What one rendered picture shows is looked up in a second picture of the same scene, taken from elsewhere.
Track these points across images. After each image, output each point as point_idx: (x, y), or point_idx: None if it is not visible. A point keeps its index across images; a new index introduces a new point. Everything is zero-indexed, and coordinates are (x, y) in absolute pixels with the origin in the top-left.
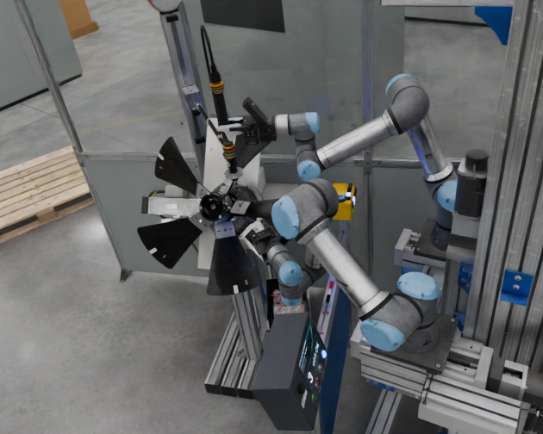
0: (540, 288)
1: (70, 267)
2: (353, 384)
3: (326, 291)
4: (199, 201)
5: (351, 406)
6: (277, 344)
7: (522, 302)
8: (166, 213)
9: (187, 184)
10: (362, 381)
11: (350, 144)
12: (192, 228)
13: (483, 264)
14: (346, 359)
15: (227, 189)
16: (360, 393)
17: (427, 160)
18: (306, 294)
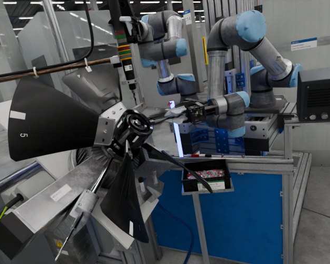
0: (254, 65)
1: None
2: (193, 259)
3: (199, 157)
4: (87, 162)
5: (212, 262)
6: None
7: None
8: (64, 204)
9: (81, 131)
10: (191, 253)
11: (180, 30)
12: (132, 167)
13: (246, 62)
14: (171, 262)
15: (123, 110)
16: (201, 255)
17: (168, 66)
18: (204, 161)
